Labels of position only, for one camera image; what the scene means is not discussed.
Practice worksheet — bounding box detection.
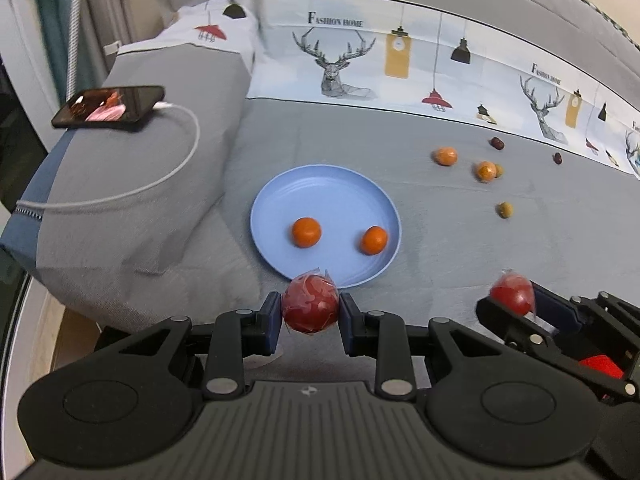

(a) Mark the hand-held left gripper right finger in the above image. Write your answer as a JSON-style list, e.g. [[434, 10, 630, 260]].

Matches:
[[339, 291, 506, 402]]

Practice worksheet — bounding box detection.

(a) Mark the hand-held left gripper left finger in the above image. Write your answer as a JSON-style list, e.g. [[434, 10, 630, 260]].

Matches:
[[95, 291, 284, 402]]

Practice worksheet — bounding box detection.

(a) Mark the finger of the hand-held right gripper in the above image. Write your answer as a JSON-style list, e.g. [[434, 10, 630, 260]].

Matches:
[[475, 297, 637, 402], [530, 282, 640, 343]]

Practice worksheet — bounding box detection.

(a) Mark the plastic-wrapped red apple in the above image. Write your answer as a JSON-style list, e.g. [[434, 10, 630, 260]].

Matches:
[[280, 269, 342, 337], [489, 270, 537, 317]]

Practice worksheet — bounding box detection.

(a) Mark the light blue plate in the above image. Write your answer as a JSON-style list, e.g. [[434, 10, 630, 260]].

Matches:
[[249, 164, 402, 289]]

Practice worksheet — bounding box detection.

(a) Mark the orange tangerine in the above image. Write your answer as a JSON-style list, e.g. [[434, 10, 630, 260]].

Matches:
[[359, 226, 389, 256], [291, 217, 322, 248]]

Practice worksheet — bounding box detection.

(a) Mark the grey printed bedsheet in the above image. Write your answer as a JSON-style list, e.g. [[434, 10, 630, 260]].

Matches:
[[150, 0, 640, 378]]

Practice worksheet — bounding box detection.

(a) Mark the grey and blue pillow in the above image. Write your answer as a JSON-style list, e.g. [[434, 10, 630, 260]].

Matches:
[[0, 2, 262, 321]]

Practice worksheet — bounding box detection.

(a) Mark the black smartphone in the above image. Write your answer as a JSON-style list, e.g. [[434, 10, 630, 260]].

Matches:
[[51, 85, 166, 133]]

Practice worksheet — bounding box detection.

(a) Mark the grey curtain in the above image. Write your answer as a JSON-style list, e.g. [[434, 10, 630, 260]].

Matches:
[[67, 0, 168, 86]]

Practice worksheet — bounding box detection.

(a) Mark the teal curtain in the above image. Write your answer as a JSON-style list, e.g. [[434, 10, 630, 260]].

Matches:
[[30, 0, 76, 108]]

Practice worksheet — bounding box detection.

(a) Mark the white charging cable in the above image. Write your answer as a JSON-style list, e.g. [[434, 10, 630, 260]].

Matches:
[[15, 101, 202, 209]]

